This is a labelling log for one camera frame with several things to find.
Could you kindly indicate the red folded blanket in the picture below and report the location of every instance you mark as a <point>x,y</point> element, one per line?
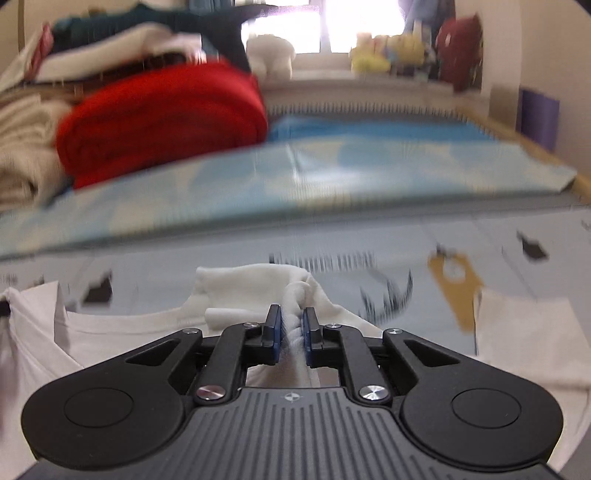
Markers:
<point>158,117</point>

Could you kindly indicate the blue cloud pattern quilt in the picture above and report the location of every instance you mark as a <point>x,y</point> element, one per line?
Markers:
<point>308,166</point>

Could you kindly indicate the white t-shirt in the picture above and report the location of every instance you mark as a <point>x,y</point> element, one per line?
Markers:
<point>42,341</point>

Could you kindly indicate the yellow plush toy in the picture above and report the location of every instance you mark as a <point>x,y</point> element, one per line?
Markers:
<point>380,54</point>

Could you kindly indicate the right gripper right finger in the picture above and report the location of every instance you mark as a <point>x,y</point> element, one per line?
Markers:
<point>461,410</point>

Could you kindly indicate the wooden bed frame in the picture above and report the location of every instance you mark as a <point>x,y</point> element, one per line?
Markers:
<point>581,184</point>

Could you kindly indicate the deer print bed sheet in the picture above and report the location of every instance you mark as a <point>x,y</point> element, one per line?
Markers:
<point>376,266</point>

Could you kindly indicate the cream folded blanket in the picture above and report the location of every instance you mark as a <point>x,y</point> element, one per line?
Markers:
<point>31,172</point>

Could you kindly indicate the white plush toy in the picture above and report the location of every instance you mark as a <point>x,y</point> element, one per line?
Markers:
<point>270,58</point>

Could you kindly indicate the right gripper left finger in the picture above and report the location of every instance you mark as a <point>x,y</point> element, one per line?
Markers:
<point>128,407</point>

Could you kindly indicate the purple box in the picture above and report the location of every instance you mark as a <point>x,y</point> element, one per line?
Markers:
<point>538,118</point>

